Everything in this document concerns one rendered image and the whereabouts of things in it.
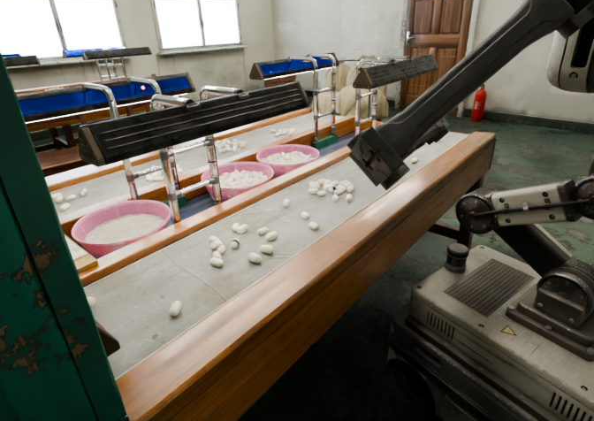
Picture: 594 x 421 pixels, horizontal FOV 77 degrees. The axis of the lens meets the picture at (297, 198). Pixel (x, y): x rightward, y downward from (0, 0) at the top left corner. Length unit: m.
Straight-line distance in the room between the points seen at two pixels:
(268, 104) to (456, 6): 4.87
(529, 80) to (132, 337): 5.24
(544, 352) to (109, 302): 1.07
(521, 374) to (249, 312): 0.76
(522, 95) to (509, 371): 4.62
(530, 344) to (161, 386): 0.93
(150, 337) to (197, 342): 0.11
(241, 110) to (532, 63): 4.82
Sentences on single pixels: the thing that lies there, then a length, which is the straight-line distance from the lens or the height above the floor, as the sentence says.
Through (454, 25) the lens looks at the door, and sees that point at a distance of 5.73.
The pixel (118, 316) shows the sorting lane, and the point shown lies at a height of 0.74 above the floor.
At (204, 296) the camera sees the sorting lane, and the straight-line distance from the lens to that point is 0.85.
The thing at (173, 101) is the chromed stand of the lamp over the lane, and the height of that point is 1.11.
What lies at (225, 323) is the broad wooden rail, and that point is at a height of 0.76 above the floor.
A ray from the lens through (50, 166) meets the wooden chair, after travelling 2.98.
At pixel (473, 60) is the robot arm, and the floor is 1.21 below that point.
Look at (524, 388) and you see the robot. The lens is 1.24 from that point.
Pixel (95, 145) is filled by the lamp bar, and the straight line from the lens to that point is 0.77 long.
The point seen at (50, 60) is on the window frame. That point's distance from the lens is 5.92.
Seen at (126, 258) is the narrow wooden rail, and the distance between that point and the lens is 1.01.
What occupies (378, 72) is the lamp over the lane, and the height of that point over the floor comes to 1.09.
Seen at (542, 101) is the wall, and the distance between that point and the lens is 5.53.
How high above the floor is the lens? 1.27
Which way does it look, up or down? 25 degrees down
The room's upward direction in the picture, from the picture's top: 2 degrees counter-clockwise
